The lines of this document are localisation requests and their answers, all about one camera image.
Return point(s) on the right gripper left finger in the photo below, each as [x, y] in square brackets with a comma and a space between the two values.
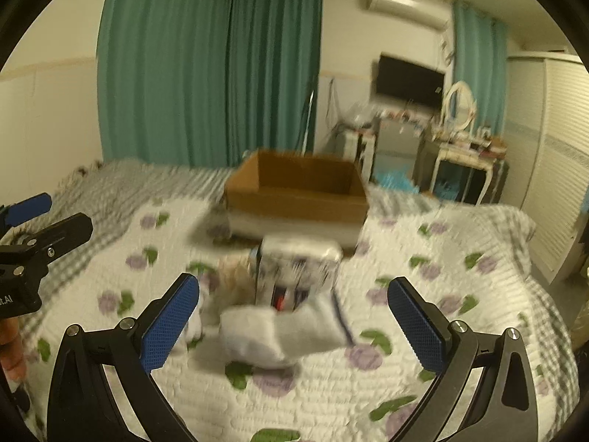
[81, 405]

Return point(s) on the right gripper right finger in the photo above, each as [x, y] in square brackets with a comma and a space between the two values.
[503, 406]

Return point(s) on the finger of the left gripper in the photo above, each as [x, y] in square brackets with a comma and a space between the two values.
[56, 241]
[16, 214]

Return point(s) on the white sock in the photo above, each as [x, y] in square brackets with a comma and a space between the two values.
[269, 339]

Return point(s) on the black white tissue pack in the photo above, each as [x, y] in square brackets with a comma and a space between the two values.
[289, 269]

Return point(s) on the left hand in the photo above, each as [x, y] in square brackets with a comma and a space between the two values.
[12, 357]

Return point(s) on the white floral quilt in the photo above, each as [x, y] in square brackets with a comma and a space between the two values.
[362, 392]

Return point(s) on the beige fuzzy sock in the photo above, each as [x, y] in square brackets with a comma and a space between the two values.
[231, 283]

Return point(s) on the blue plastic bag pile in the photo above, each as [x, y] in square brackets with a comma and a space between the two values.
[396, 180]

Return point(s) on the white louvered wardrobe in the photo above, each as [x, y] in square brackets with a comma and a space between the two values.
[546, 133]

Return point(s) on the white dressing table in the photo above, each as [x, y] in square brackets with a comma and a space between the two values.
[471, 154]

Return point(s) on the brown cardboard box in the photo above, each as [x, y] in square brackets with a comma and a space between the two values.
[308, 188]

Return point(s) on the grey mini fridge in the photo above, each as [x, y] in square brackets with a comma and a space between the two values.
[397, 146]

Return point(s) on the white oval vanity mirror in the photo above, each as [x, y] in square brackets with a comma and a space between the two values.
[458, 108]

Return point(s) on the white suitcase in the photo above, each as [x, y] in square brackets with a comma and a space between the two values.
[358, 147]

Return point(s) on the teal curtain by wardrobe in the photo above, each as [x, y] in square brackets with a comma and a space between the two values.
[480, 61]

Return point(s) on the white air conditioner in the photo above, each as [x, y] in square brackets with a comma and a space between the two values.
[429, 13]

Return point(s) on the black wall television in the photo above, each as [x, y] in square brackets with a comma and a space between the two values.
[409, 82]

